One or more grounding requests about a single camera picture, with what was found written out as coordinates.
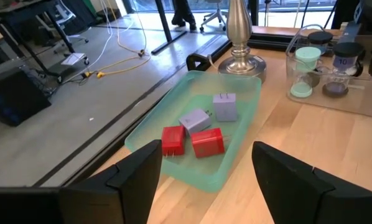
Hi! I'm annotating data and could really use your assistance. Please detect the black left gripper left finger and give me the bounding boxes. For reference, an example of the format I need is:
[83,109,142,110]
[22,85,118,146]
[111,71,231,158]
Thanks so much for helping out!
[60,139,164,224]

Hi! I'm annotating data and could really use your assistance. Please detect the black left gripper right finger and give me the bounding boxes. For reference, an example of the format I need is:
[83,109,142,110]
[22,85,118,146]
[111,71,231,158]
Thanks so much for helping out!
[251,141,358,224]

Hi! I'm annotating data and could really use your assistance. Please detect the red wall charger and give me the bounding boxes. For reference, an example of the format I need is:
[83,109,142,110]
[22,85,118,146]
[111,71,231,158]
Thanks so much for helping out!
[190,127,227,159]
[160,125,187,157]

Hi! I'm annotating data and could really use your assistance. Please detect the lilac wall charger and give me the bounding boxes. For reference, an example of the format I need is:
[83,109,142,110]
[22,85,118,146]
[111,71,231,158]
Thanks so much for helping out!
[212,92,238,123]
[178,107,213,137]

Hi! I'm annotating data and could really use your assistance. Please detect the mint green hourglass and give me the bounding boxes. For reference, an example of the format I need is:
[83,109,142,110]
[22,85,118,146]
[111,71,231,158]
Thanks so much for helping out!
[290,46,323,99]

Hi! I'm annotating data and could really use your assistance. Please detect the purple sand hourglass black caps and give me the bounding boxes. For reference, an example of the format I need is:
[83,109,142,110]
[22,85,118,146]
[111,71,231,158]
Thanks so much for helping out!
[322,42,366,98]

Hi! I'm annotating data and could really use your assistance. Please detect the black capped hourglass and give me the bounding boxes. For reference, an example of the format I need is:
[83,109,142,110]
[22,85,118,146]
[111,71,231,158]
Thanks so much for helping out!
[307,30,334,56]

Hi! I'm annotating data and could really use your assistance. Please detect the grey mesh office chair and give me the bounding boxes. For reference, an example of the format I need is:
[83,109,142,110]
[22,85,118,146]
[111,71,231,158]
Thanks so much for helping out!
[53,2,90,47]

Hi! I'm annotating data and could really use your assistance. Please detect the white office chair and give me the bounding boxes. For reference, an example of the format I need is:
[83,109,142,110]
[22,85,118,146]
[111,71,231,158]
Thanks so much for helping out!
[200,0,230,32]

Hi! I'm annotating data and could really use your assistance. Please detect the teal translucent plastic tray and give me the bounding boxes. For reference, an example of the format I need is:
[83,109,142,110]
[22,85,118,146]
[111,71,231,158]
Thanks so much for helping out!
[124,70,263,193]

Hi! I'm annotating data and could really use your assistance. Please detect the white flat board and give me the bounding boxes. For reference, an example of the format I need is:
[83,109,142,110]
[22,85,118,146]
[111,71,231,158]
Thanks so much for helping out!
[61,52,89,67]

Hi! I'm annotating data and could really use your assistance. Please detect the black floor case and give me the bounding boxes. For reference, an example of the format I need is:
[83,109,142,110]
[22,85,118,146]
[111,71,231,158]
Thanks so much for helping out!
[0,70,52,128]

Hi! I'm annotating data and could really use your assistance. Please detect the black table clamp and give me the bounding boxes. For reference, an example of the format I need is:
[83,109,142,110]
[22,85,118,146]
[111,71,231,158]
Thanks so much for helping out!
[185,52,212,72]

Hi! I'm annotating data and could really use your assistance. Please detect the silver lamp with white shade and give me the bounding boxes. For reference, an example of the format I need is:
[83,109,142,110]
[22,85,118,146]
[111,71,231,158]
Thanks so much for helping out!
[217,0,267,83]

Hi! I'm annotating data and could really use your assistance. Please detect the person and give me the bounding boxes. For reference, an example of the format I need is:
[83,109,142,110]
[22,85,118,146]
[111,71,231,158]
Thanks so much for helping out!
[171,0,198,32]

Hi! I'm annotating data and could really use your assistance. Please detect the yellow extension cable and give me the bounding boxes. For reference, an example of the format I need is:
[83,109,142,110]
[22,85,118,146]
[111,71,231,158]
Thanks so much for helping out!
[81,49,152,79]

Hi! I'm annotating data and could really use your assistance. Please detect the black stand post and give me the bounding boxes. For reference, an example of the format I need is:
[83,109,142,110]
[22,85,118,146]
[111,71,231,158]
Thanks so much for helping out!
[151,0,188,56]

